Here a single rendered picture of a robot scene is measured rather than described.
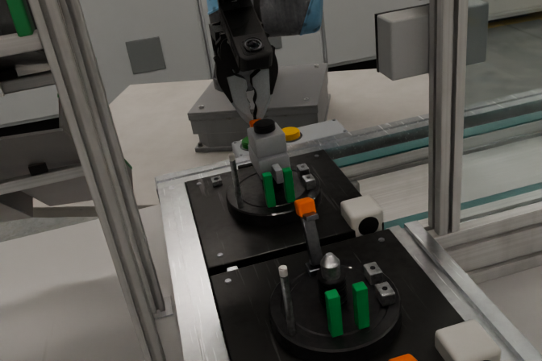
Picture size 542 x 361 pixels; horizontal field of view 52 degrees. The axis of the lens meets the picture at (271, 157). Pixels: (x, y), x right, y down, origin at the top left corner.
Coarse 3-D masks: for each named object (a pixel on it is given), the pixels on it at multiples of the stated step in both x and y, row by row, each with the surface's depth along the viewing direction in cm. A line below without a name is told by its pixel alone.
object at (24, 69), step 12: (0, 0) 48; (0, 12) 47; (0, 24) 47; (12, 24) 49; (0, 60) 56; (12, 60) 57; (24, 60) 58; (36, 60) 58; (24, 72) 64; (36, 72) 65
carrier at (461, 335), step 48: (384, 240) 70; (240, 288) 66; (288, 288) 52; (336, 288) 57; (384, 288) 57; (432, 288) 62; (240, 336) 59; (288, 336) 55; (336, 336) 55; (384, 336) 54; (432, 336) 56; (480, 336) 52
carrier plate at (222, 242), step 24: (240, 168) 92; (312, 168) 89; (336, 168) 88; (192, 192) 87; (216, 192) 86; (336, 192) 82; (216, 216) 80; (336, 216) 76; (216, 240) 75; (240, 240) 74; (264, 240) 73; (288, 240) 73; (336, 240) 73; (216, 264) 70; (240, 264) 71
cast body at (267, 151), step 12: (264, 120) 77; (252, 132) 76; (264, 132) 76; (276, 132) 76; (252, 144) 76; (264, 144) 75; (276, 144) 76; (252, 156) 79; (264, 156) 76; (276, 156) 76; (288, 156) 76; (264, 168) 76; (276, 168) 75; (276, 180) 75
